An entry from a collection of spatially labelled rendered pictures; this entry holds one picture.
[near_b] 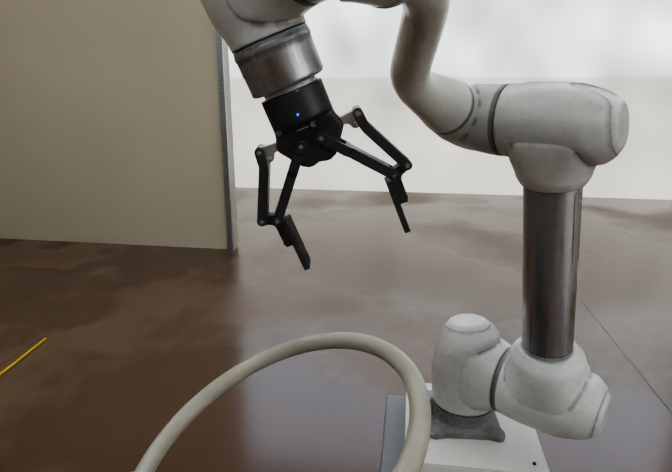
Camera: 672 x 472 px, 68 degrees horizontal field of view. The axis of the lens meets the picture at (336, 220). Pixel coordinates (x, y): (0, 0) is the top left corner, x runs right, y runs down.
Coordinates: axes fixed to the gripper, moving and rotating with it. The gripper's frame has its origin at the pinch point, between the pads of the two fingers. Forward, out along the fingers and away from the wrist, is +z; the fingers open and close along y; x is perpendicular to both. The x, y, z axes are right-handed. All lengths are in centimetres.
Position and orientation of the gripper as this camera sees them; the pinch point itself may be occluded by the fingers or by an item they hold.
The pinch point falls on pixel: (353, 239)
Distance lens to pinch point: 64.1
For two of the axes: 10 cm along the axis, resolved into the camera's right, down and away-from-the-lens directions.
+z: 3.7, 8.7, 3.3
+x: 0.2, 3.5, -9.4
